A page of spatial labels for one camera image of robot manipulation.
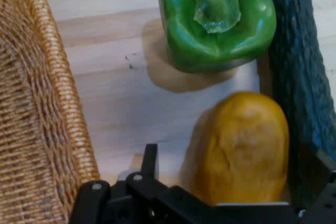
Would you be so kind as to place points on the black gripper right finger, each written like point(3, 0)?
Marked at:
point(321, 197)

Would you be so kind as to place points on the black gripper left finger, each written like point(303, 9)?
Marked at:
point(136, 203)

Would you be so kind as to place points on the dark green cucumber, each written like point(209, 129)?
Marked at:
point(294, 64)

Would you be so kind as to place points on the yellow potato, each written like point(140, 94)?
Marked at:
point(241, 150)

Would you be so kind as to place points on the woven wicker basket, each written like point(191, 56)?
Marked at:
point(29, 119)

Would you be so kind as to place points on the green bell pepper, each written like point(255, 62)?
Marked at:
point(210, 24)

